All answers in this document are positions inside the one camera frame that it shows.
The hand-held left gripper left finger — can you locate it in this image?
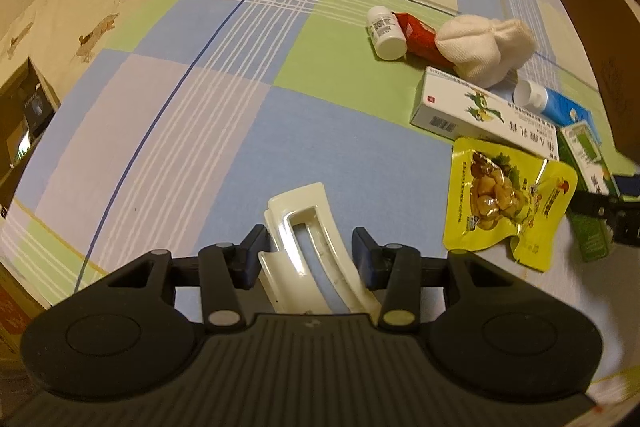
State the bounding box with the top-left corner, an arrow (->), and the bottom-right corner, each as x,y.
106,224 -> 269,333

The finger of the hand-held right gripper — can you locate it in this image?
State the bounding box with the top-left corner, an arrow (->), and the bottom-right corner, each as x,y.
614,174 -> 640,200
573,191 -> 640,249

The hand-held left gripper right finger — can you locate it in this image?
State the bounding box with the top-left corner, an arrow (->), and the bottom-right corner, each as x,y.
352,226 -> 517,331

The green slim box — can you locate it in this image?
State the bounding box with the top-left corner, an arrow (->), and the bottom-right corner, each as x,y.
556,119 -> 619,263

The cream plastic curved bracket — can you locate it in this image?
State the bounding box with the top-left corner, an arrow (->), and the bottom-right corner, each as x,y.
257,182 -> 384,315

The yellow snack packet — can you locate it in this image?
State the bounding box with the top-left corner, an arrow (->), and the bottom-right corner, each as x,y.
443,137 -> 579,273

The blue and white tube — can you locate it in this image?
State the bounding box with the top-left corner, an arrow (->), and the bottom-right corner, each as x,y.
513,79 -> 594,128

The brown cardboard box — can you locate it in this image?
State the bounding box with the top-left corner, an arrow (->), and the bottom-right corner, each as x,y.
558,0 -> 640,168

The white medicine box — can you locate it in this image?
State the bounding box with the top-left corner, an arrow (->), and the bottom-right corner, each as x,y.
410,66 -> 560,158

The white pill bottle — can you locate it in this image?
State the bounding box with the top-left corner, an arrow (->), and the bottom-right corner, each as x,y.
366,5 -> 407,60

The plaid bedsheet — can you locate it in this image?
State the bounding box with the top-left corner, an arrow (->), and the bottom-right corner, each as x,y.
0,0 -> 640,408

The white cloth bundle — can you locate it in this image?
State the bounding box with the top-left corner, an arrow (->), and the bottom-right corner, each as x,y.
436,14 -> 535,88

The red packet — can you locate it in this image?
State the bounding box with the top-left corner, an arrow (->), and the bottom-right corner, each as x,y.
392,12 -> 454,68

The orange printed box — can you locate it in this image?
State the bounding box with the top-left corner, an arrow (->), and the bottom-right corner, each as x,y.
0,257 -> 47,355

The open cardboard box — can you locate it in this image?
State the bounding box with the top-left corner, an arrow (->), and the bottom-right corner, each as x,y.
0,57 -> 62,208

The beige printed blanket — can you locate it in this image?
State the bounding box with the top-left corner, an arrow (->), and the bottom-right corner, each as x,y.
0,0 -> 197,122

